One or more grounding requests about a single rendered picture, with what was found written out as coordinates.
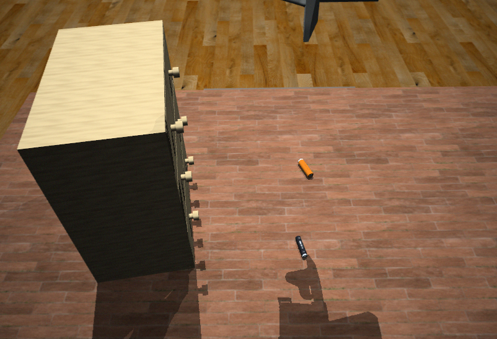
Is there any tan wooden drawer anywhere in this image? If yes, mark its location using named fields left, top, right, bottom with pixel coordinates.
left=175, top=133, right=193, bottom=226
left=184, top=180, right=199, bottom=259
left=181, top=133, right=194, bottom=199

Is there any wooden chest of drawers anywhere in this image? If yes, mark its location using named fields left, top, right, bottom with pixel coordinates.
left=17, top=20, right=195, bottom=283

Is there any black battery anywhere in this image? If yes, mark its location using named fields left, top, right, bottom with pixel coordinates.
left=295, top=236, right=307, bottom=258

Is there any orange aa battery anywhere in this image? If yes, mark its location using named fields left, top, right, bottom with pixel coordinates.
left=298, top=159, right=314, bottom=178

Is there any beige wooden drawer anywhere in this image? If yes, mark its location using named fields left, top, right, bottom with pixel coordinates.
left=164, top=78, right=184, bottom=181
left=163, top=30, right=180, bottom=116
left=173, top=84, right=188, bottom=158

